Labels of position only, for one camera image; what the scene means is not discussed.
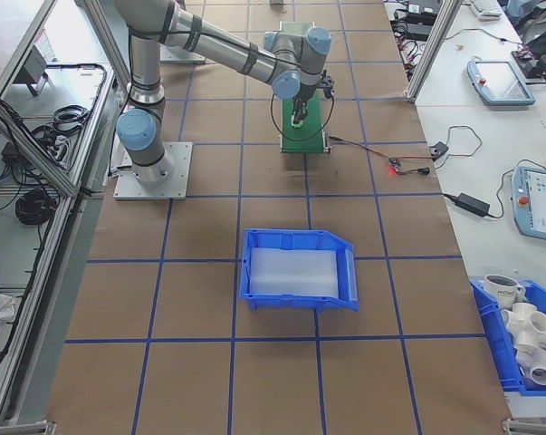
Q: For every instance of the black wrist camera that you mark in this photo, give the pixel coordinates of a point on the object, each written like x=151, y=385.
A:
x=329, y=86

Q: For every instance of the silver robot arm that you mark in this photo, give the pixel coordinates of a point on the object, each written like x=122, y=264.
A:
x=218, y=45

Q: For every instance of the small black box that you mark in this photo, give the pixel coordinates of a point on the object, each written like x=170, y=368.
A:
x=10, y=152

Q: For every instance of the V-shaped aluminium frame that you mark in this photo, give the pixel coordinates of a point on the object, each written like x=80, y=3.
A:
x=50, y=290

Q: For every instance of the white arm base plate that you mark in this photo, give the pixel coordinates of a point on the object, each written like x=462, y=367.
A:
x=177, y=181
x=184, y=55

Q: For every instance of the light blue teach pendant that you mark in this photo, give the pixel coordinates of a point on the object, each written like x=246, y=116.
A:
x=542, y=199
x=499, y=81

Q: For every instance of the white mug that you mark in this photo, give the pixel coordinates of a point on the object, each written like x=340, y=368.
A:
x=501, y=292

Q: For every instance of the green belt conveyor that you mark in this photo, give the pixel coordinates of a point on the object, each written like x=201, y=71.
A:
x=313, y=136

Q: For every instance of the slanted aluminium profile post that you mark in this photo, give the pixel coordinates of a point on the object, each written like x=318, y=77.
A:
x=432, y=50

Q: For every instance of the grey box on stand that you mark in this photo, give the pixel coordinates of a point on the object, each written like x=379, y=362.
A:
x=32, y=68

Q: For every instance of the power strip with plugs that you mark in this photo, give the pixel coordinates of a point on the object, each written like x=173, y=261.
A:
x=410, y=54

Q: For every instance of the white PVC pipe fitting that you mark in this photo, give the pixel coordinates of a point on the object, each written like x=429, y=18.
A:
x=542, y=357
x=544, y=377
x=528, y=321

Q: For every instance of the small controller circuit board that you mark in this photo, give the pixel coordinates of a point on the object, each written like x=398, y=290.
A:
x=394, y=164

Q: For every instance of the black barrel jack lead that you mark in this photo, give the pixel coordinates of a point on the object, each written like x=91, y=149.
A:
x=422, y=171

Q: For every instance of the white keyboard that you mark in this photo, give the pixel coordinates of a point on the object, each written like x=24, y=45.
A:
x=485, y=10

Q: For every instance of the large black power brick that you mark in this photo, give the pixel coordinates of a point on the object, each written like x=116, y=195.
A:
x=417, y=30

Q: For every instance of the blue plastic storage bin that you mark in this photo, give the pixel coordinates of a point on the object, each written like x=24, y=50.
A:
x=494, y=344
x=277, y=302

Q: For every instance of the aluminium profile bar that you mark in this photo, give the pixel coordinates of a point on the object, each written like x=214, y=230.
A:
x=533, y=427
x=19, y=427

